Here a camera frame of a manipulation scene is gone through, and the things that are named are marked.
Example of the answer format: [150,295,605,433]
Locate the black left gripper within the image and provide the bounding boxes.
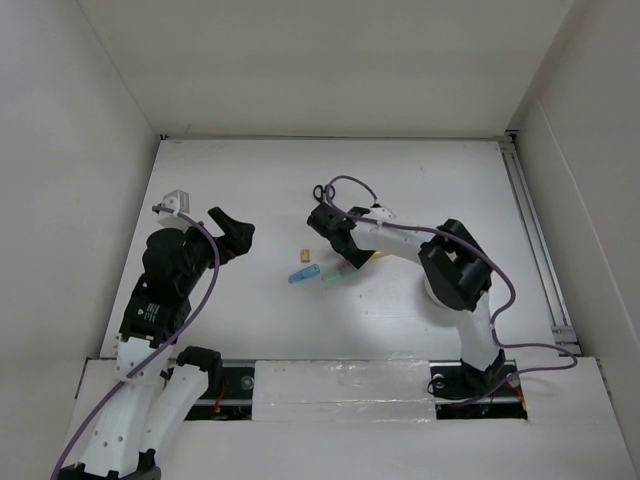
[180,207,254,292]

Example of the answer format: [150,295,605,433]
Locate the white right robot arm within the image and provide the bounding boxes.
[307,203,505,396]

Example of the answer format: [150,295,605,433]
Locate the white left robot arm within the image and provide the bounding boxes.
[51,203,255,479]

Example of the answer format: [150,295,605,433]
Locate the blue correction tape dispenser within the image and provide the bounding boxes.
[288,264,321,285]

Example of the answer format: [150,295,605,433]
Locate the yellow capped pink highlighter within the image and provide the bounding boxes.
[369,252,389,261]

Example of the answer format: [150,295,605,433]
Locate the green capped highlighter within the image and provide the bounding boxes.
[321,269,354,284]

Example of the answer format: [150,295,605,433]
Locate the white round divided container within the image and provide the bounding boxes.
[423,277,447,309]

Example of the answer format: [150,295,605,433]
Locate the white foam front board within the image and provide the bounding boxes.
[252,359,436,423]

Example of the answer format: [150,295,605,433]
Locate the black handled scissors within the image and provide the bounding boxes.
[312,184,335,203]

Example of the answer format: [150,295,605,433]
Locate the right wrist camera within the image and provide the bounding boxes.
[370,203,396,223]

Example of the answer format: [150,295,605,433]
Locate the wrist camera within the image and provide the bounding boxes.
[370,203,396,223]
[152,189,190,229]

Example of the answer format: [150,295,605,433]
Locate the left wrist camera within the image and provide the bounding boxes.
[152,189,190,229]

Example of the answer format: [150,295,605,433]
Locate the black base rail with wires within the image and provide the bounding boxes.
[187,359,528,423]

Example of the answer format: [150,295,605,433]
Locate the aluminium rail at table edge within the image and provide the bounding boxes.
[498,130,582,357]

